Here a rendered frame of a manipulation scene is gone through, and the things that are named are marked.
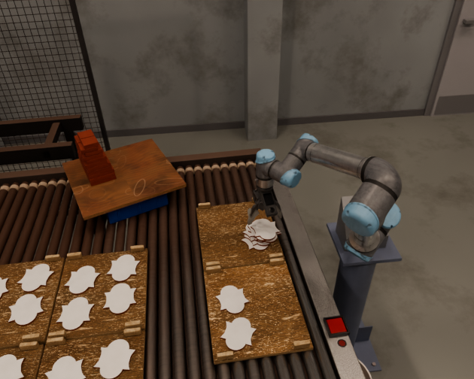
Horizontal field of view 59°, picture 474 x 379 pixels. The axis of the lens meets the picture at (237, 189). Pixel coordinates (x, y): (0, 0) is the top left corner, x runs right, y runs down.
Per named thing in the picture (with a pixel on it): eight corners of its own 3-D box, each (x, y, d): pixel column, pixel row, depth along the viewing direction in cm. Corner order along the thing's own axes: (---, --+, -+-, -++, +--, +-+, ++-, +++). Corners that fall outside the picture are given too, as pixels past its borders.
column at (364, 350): (359, 313, 267) (386, 210, 213) (381, 371, 237) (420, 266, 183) (300, 320, 264) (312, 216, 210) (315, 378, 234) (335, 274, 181)
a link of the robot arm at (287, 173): (304, 160, 157) (281, 149, 163) (287, 183, 155) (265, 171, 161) (309, 170, 163) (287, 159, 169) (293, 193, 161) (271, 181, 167)
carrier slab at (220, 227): (265, 201, 212) (265, 199, 211) (285, 262, 180) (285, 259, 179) (195, 210, 208) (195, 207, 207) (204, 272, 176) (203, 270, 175)
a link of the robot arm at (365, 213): (386, 238, 175) (399, 192, 125) (366, 268, 172) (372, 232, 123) (360, 222, 180) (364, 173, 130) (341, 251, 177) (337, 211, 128)
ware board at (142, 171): (152, 140, 242) (151, 138, 241) (186, 186, 207) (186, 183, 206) (62, 165, 223) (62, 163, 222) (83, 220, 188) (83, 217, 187)
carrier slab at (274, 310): (285, 263, 180) (285, 260, 179) (313, 350, 147) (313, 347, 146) (203, 274, 176) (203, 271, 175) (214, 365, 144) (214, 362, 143)
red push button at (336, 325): (341, 319, 158) (341, 316, 157) (346, 333, 153) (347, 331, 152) (325, 321, 157) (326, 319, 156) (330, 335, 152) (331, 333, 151)
